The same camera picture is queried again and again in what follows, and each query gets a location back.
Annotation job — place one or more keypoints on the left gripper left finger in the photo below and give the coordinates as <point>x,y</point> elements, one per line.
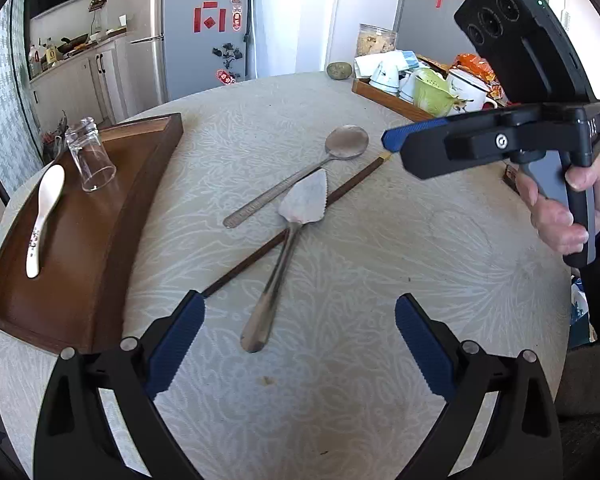
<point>73,439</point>

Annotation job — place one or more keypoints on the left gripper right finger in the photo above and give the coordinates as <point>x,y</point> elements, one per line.
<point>522,440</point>

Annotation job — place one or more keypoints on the metal spoon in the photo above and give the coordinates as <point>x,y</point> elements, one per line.
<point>343,143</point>

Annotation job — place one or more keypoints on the metal cake server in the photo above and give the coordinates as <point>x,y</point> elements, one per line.
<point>305,203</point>

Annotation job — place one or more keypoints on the white kitchen cabinet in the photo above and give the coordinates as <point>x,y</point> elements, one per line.
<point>89,84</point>

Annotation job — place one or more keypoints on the person's right hand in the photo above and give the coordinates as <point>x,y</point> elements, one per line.
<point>554,221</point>

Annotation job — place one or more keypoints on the brown chopstick gold tip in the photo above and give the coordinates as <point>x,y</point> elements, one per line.
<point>332,198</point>

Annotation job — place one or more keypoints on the light wooden tray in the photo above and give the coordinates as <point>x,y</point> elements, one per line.
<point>363,88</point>

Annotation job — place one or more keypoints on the green colander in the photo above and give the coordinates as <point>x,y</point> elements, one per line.
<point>432,93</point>

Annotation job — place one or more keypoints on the white blue bowls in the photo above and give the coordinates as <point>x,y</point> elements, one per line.
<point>391,76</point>

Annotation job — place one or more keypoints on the white enamel mug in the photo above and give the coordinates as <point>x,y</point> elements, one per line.
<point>472,94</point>

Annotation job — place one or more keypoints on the orange snack bag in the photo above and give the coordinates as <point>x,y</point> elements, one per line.
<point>472,64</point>

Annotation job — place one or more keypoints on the dark wooden tray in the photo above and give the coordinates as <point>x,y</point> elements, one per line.
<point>89,247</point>

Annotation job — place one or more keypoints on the silver refrigerator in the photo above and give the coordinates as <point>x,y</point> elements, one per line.
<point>181,47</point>

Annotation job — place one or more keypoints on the white ceramic spoon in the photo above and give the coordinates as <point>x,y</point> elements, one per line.
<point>49,191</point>

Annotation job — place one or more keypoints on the clear drinking glass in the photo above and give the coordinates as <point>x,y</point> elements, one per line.
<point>89,154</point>

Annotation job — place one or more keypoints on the black tracking camera box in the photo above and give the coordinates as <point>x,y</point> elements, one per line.
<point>530,53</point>

